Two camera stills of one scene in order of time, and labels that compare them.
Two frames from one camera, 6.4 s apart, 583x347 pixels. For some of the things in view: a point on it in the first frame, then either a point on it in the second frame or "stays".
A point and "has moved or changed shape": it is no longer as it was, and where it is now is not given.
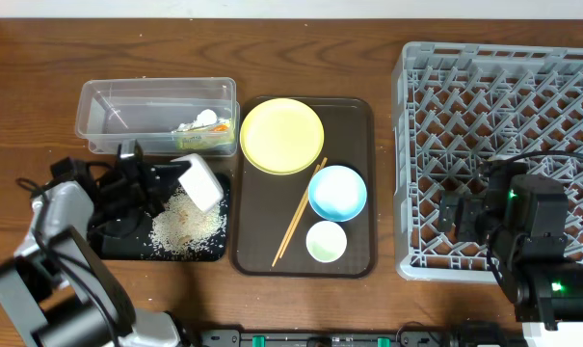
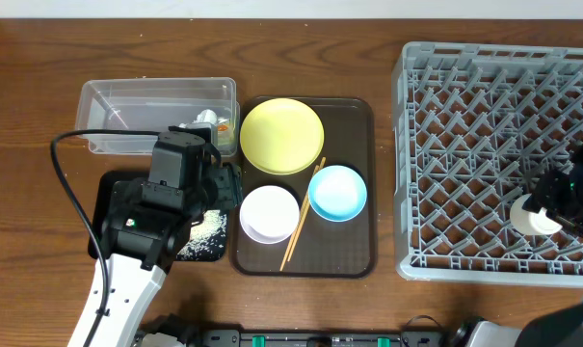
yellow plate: x=281 y=136 stays
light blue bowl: x=337 y=193 stays
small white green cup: x=326 y=241 has moved or changed shape
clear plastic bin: x=169 y=117 stays
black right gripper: x=471 y=207 -> x=550 y=196
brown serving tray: x=267 y=204 stays
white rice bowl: x=199 y=183 has moved or changed shape
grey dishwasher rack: x=457 y=106 stays
